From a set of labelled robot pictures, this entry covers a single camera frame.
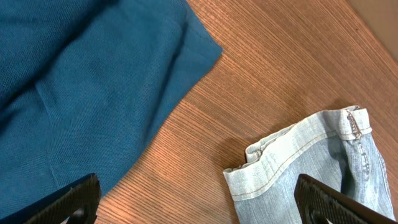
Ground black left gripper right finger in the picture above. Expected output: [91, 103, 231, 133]
[294, 174, 397, 224]

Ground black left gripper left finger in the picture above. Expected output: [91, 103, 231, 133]
[25, 174, 101, 224]

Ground light blue denim shorts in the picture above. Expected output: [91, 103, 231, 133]
[223, 106, 394, 223]

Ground blue shirt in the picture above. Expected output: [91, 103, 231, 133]
[1, 0, 222, 217]

